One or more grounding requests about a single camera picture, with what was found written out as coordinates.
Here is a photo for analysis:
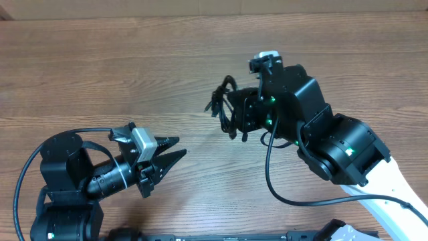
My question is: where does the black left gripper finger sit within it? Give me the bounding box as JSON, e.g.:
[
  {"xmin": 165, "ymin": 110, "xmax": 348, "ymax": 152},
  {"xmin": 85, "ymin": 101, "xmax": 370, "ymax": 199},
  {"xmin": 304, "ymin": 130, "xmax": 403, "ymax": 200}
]
[
  {"xmin": 152, "ymin": 149, "xmax": 187, "ymax": 185},
  {"xmin": 154, "ymin": 137, "xmax": 180, "ymax": 155}
]

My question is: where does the black cable bundle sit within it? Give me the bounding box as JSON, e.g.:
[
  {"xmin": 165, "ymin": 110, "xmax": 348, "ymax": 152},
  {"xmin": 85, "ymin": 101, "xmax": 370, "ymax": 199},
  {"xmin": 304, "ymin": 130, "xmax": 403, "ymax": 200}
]
[{"xmin": 203, "ymin": 74, "xmax": 250, "ymax": 143}]

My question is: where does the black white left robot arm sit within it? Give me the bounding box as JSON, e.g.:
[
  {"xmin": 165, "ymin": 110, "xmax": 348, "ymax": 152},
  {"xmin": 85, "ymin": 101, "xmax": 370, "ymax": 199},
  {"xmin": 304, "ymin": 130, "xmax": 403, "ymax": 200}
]
[{"xmin": 30, "ymin": 126, "xmax": 187, "ymax": 240}]

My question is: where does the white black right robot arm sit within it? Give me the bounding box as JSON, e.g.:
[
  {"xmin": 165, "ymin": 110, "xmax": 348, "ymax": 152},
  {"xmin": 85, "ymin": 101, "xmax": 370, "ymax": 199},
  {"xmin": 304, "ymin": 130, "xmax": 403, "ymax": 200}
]
[{"xmin": 219, "ymin": 63, "xmax": 427, "ymax": 240}]

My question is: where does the black right camera cable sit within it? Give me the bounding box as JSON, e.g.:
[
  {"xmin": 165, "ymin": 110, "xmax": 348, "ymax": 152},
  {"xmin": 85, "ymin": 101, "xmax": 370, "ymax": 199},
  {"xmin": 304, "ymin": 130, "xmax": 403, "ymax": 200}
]
[{"xmin": 259, "ymin": 115, "xmax": 428, "ymax": 228}]

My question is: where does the black camera cable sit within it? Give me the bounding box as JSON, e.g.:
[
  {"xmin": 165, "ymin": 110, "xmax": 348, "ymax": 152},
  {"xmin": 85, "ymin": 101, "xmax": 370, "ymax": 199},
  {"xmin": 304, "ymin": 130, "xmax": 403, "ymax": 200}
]
[
  {"xmin": 12, "ymin": 127, "xmax": 134, "ymax": 241},
  {"xmin": 259, "ymin": 115, "xmax": 428, "ymax": 228}
]

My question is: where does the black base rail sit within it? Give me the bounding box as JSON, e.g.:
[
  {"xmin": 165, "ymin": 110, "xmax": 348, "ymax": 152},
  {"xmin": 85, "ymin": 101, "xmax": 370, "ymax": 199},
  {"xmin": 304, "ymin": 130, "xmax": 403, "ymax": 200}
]
[{"xmin": 106, "ymin": 219, "xmax": 389, "ymax": 241}]

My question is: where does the black left camera cable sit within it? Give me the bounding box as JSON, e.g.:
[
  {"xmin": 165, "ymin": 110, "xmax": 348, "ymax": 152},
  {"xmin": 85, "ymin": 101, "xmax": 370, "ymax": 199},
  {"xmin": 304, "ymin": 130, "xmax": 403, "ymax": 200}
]
[{"xmin": 12, "ymin": 127, "xmax": 134, "ymax": 241}]

